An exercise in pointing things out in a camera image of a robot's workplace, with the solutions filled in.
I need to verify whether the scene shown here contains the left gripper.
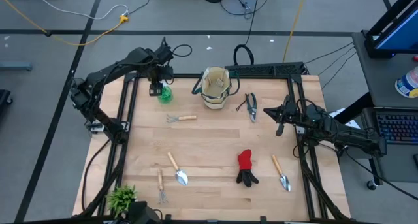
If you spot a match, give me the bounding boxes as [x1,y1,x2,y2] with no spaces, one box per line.
[148,61,175,97]

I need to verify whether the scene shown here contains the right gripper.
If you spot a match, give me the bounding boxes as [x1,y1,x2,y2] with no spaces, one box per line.
[263,93,303,138]

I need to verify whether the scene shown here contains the green spray bottle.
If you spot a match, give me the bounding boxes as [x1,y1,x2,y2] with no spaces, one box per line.
[157,84,174,105]

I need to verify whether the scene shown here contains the grey pruning shears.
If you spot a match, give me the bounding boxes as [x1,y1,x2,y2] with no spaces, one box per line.
[235,92,259,123]

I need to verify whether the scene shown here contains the wooden-handled hand rake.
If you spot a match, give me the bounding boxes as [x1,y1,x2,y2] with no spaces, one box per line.
[165,114,198,124]

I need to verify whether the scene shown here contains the red and black glove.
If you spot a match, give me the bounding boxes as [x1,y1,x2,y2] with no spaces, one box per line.
[236,148,260,188]

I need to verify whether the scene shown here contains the narrow wooden-handled trowel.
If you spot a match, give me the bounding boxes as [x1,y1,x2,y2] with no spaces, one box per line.
[271,154,292,193]

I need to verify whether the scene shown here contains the wooden-handled hand fork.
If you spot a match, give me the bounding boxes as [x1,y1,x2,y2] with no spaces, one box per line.
[157,168,169,204]

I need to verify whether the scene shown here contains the wide wooden-handled trowel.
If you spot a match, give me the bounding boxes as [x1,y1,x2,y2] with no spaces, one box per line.
[167,152,189,187]

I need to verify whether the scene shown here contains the beige green-trimmed gardening bag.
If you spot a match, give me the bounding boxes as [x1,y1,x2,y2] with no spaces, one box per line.
[191,66,241,110]

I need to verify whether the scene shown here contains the black power strip box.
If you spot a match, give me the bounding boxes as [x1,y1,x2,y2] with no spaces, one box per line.
[225,61,306,78]

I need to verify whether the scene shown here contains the white paper sheet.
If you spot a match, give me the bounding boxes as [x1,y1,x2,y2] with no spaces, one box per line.
[328,108,360,130]

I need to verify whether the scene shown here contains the dark grey side desk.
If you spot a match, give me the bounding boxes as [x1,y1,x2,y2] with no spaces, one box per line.
[332,31,418,191]

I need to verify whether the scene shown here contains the small green artificial plant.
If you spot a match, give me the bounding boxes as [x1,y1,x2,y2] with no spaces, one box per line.
[105,184,138,218]

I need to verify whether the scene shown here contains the backlit black keyboard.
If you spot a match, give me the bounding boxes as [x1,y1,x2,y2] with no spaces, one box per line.
[375,112,418,145]

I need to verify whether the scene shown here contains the white wipes canister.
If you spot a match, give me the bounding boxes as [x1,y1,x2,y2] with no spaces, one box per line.
[394,66,418,99]

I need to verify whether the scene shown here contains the grey cart foot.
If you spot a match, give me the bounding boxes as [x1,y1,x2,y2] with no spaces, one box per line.
[0,61,33,72]

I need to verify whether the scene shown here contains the black computer monitor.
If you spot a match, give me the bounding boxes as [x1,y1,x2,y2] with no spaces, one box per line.
[364,0,418,59]

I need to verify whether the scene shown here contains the black cart base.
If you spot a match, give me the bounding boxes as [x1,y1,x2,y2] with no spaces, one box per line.
[0,89,14,114]

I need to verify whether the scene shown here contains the black aluminium table frame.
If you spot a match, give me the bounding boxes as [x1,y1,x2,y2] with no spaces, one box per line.
[78,72,352,224]

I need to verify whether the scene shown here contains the yellow extension cable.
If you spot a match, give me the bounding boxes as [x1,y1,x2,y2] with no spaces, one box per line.
[0,0,131,48]

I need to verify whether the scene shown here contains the black hanging cable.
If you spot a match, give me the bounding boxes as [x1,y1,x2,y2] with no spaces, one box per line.
[233,0,262,67]

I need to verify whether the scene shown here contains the thin black desk cable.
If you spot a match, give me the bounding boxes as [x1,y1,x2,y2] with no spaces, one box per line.
[303,42,355,65]
[317,46,357,77]
[321,50,358,90]

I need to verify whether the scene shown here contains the yellow hanging cable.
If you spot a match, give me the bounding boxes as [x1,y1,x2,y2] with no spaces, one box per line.
[282,0,310,63]

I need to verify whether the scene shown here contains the black cable under table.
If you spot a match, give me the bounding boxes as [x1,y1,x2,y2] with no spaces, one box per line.
[80,138,112,212]

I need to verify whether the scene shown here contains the white cable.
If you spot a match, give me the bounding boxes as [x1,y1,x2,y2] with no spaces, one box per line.
[29,0,130,22]

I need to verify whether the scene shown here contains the black floor cable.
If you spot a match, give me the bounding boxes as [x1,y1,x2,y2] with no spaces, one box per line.
[342,148,418,202]

